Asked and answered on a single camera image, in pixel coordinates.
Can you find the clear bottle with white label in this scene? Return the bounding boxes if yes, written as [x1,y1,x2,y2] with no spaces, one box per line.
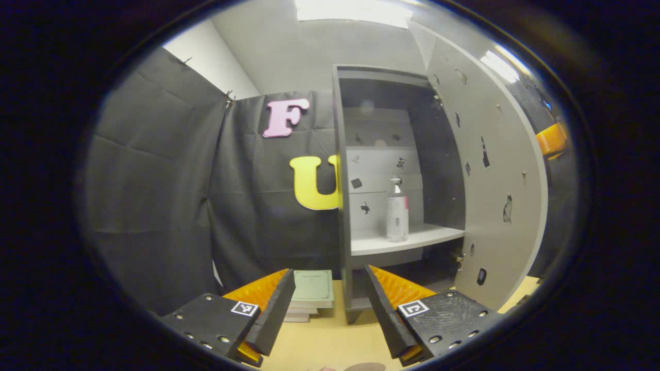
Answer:
[386,178,410,243]

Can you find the green notebook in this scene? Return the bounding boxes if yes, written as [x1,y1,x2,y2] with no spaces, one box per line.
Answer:
[291,270,335,309]

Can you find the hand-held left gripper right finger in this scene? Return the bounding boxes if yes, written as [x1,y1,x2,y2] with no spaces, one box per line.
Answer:
[364,265,508,368]

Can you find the black backdrop cloth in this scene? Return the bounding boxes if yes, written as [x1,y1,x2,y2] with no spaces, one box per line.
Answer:
[84,47,574,316]

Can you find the small ceiling light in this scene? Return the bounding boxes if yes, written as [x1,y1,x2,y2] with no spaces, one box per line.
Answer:
[481,45,532,85]

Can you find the white cabinet shelf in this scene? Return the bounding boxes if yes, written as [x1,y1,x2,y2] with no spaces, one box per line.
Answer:
[351,223,466,257]

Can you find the dark grey cabinet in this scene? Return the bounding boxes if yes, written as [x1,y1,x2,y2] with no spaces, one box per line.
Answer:
[333,64,468,325]

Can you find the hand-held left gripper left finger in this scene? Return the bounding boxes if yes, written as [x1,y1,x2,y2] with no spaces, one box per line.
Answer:
[157,268,298,368]

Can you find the grey cabinet door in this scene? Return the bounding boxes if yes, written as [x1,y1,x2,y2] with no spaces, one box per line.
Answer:
[422,37,549,313]

